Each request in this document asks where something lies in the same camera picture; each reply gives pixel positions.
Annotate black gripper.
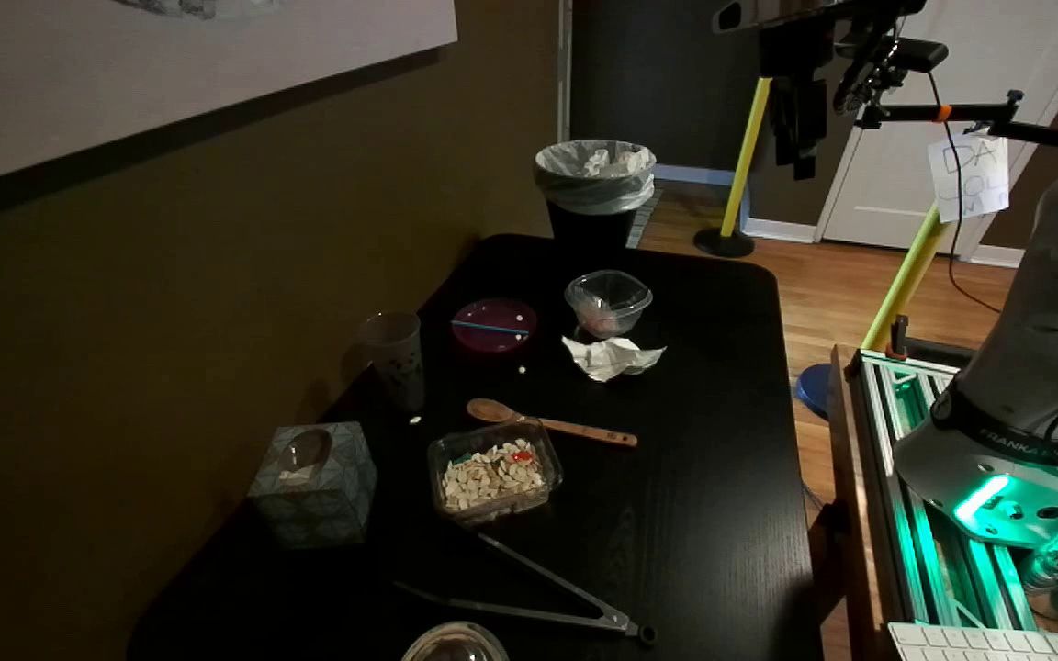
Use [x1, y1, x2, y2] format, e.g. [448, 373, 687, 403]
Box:
[756, 10, 859, 185]

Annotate silver metal bowl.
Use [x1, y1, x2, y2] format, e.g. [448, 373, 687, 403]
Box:
[397, 616, 510, 661]

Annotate crumpled white tissue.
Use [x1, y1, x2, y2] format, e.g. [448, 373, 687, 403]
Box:
[560, 330, 667, 385]

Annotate red round bowl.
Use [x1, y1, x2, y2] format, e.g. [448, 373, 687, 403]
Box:
[448, 296, 544, 359]

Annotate patterned grey tissue box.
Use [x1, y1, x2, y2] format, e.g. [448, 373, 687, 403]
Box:
[246, 419, 382, 551]

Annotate yellow pole with black base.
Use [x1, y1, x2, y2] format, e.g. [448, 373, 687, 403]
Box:
[692, 75, 780, 263]

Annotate yellow green foam pole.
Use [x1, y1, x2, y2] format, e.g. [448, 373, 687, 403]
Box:
[855, 205, 954, 359]

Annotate white paper sheet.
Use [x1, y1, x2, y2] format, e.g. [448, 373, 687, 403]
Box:
[927, 128, 1015, 223]

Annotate black trash can white liner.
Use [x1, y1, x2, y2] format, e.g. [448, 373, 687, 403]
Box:
[532, 138, 660, 270]

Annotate white door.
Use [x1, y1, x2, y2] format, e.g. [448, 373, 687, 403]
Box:
[819, 0, 1058, 258]

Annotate blue round disc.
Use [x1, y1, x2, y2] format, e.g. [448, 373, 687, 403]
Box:
[794, 359, 846, 423]

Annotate glass cup dark contents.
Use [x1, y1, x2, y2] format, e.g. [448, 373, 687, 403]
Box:
[563, 270, 659, 343]

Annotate wooden spoon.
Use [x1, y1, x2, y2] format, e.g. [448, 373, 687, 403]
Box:
[463, 393, 642, 451]

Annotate white seed mix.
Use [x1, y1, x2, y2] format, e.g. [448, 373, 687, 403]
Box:
[436, 438, 552, 513]

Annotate clear drinking glass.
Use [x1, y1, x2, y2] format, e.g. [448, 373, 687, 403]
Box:
[358, 310, 429, 419]

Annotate glass container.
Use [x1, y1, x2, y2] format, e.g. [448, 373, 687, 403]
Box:
[423, 423, 566, 528]

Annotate metal tongs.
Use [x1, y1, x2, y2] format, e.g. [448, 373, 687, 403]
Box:
[390, 526, 659, 647]

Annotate white grid panel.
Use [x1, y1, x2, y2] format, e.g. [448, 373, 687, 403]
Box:
[881, 622, 1058, 661]

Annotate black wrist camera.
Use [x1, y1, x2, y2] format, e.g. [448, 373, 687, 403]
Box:
[852, 29, 953, 112]

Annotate thin hanging cable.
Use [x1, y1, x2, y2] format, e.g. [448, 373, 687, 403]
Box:
[927, 69, 1015, 316]

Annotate black camera stand rod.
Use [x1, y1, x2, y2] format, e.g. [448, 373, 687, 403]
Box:
[855, 87, 1058, 162]

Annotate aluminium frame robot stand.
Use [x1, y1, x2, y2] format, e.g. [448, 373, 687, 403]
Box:
[830, 345, 1058, 661]

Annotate white board with dark frame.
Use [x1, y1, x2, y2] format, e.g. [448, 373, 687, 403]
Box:
[0, 0, 463, 200]

